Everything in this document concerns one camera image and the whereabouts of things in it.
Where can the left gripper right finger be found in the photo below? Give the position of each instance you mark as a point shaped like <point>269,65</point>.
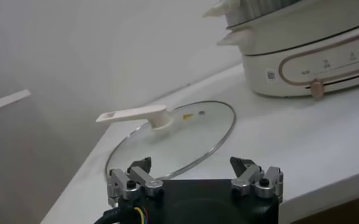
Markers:
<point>249,179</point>

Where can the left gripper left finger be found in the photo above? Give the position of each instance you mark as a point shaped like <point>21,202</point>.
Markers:
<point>145,181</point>

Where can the cream electric steamer pot base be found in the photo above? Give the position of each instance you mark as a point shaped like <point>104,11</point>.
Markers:
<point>304,42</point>

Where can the stainless steel steamer basket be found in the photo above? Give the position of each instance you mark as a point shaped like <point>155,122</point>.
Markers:
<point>252,10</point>

